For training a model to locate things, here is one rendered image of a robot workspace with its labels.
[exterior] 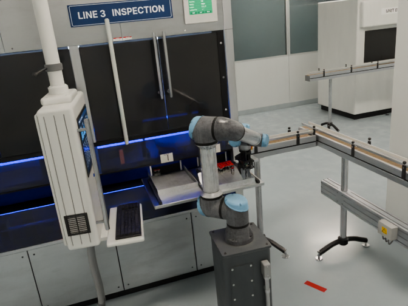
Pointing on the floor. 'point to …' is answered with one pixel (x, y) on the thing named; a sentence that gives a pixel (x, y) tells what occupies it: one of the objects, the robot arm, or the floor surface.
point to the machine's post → (231, 71)
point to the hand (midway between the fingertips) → (244, 178)
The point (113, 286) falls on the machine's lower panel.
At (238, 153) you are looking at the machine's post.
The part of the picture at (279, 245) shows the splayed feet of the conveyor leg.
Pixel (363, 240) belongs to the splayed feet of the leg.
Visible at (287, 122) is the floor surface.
